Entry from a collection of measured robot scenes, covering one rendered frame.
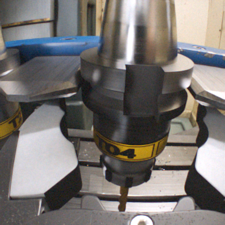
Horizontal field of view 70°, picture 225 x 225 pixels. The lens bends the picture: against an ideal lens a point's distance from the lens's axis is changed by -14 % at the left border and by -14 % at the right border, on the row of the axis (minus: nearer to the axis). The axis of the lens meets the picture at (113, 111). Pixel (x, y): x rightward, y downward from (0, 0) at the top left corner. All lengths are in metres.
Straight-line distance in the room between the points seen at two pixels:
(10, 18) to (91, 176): 0.67
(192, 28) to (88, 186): 0.99
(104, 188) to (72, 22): 0.60
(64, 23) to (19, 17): 0.19
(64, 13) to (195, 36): 0.75
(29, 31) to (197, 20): 0.89
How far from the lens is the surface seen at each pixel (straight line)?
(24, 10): 0.79
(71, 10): 0.76
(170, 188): 0.45
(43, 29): 0.76
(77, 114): 0.85
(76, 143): 0.45
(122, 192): 0.17
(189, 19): 1.14
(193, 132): 0.87
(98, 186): 0.43
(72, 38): 0.17
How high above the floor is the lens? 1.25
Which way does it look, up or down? 30 degrees down
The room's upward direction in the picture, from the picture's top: 2 degrees clockwise
